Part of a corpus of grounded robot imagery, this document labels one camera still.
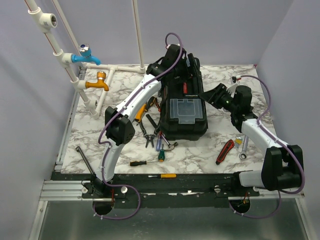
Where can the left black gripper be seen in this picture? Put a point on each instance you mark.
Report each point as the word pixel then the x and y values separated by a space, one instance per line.
pixel 193 69

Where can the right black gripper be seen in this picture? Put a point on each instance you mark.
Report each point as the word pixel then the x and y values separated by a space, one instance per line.
pixel 213 96

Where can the black plastic toolbox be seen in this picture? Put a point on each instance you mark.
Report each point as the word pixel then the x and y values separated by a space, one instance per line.
pixel 183 115

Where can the red black utility knife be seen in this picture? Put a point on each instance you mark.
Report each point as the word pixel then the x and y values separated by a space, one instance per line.
pixel 225 150

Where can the silver claw hammer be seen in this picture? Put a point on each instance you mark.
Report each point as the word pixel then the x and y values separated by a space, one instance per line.
pixel 170 146

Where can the blue handle screwdriver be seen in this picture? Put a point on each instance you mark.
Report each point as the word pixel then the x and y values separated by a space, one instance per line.
pixel 159 142

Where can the green stubby screwdriver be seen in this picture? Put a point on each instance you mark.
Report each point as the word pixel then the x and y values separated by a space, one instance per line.
pixel 161 155

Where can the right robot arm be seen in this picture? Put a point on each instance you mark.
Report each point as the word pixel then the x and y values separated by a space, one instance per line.
pixel 283 163

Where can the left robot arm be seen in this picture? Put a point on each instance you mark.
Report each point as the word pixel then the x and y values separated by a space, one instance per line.
pixel 119 129

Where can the yellow black electric screwdriver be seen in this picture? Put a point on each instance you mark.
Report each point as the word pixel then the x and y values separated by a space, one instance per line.
pixel 153 101

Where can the silver ratchet wrench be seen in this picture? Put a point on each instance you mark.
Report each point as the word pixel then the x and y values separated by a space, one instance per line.
pixel 243 154

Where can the orange water tap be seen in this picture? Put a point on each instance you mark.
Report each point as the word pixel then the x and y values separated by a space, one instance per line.
pixel 100 84

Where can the blue water tap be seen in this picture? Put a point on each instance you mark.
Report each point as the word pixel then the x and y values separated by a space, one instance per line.
pixel 85 55

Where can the orange handle screwdriver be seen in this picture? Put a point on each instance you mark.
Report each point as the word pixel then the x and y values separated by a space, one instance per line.
pixel 164 176

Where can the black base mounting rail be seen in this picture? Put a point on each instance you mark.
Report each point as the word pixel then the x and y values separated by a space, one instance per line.
pixel 138 191

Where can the white PVC pipe frame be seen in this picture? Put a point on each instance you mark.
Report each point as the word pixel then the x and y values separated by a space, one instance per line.
pixel 93 98

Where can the aluminium extrusion rail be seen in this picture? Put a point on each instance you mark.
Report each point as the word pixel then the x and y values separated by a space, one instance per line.
pixel 56 190

